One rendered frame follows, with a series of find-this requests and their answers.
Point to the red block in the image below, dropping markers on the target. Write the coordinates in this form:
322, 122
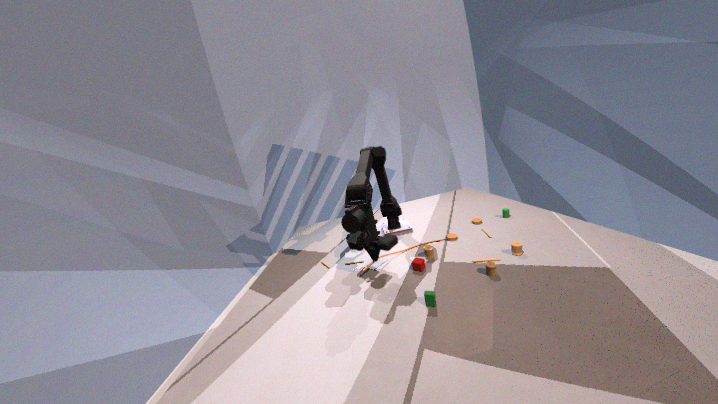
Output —
418, 264

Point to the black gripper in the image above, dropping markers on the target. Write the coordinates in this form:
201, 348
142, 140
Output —
378, 243

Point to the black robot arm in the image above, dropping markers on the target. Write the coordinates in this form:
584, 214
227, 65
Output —
360, 188

